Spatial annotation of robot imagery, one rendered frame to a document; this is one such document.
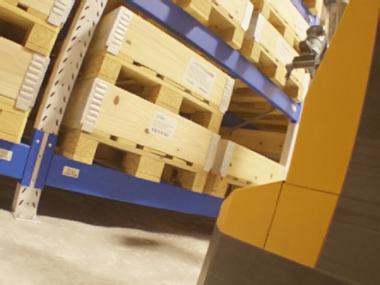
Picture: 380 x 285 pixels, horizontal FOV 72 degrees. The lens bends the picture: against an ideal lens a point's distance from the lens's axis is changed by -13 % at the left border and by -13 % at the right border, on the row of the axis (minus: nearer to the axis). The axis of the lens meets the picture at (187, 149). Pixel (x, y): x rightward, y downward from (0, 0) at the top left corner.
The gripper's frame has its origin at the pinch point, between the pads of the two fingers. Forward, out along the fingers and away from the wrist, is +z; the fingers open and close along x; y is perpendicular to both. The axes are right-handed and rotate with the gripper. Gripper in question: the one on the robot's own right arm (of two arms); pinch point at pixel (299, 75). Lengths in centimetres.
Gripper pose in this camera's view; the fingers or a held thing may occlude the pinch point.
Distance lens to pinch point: 147.2
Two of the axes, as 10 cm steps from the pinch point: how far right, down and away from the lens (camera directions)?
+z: -5.1, 7.7, -3.9
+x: -6.9, -0.9, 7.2
